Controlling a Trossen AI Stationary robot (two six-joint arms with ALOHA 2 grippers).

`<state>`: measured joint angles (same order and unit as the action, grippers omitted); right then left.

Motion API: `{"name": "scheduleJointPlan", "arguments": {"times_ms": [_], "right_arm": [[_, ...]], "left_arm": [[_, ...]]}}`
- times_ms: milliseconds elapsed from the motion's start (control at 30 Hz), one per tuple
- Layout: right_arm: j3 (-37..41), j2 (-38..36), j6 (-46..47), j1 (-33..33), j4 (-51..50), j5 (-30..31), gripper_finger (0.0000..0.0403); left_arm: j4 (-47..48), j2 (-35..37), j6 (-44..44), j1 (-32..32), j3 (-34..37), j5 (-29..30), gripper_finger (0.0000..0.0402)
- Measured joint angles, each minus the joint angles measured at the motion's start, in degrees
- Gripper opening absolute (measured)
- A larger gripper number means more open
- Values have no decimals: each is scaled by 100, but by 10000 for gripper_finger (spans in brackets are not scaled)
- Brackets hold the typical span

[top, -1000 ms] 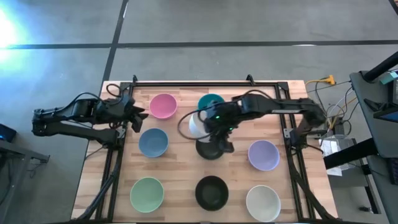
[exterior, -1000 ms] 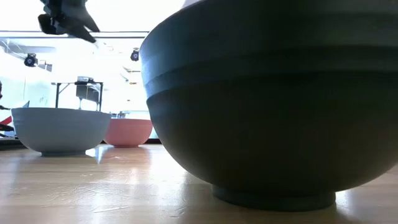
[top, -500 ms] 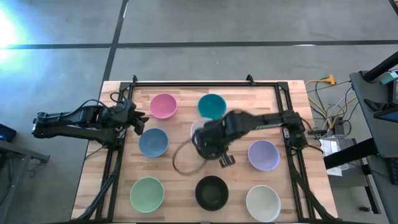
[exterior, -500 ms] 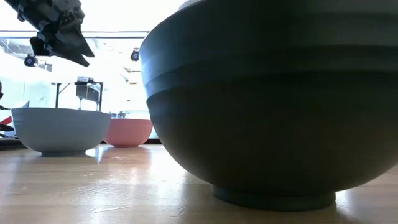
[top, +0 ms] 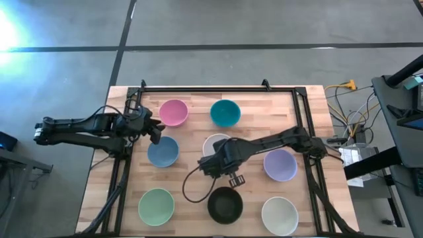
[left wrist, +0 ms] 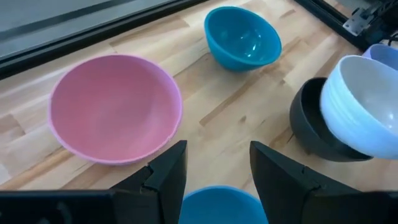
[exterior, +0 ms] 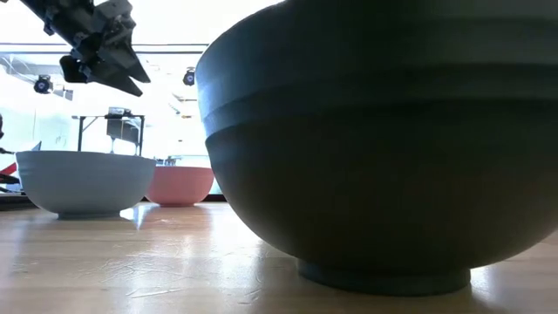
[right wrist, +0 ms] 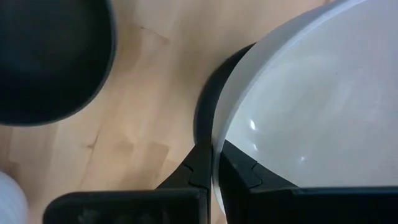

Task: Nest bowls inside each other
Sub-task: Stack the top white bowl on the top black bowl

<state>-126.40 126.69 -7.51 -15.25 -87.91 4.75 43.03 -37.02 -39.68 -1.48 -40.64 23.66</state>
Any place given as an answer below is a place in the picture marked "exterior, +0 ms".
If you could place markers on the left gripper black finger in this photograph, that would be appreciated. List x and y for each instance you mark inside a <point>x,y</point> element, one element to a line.
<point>113,78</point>
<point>126,61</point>

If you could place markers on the pale blue-grey plastic bowl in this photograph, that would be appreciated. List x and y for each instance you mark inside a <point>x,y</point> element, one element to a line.
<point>85,183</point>

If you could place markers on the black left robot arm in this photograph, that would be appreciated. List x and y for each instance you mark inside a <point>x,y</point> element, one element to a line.
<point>37,8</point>

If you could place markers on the background computer monitor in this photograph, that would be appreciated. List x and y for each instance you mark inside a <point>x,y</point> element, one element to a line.
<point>37,147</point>

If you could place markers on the red bar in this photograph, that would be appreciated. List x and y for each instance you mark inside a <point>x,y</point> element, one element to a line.
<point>8,169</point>

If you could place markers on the dark grey plastic bowl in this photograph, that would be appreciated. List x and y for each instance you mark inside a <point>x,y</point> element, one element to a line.
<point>383,205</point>

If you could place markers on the small device atop rig frame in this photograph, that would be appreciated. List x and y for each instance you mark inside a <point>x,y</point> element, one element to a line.
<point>118,112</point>

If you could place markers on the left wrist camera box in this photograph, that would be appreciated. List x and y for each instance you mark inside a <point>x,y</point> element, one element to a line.
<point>111,13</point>

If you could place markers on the dark box under rig frame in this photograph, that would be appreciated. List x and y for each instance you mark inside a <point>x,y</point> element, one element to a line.
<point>122,130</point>

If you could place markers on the black background rig frame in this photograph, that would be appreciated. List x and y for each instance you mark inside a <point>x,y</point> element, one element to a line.
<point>80,135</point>

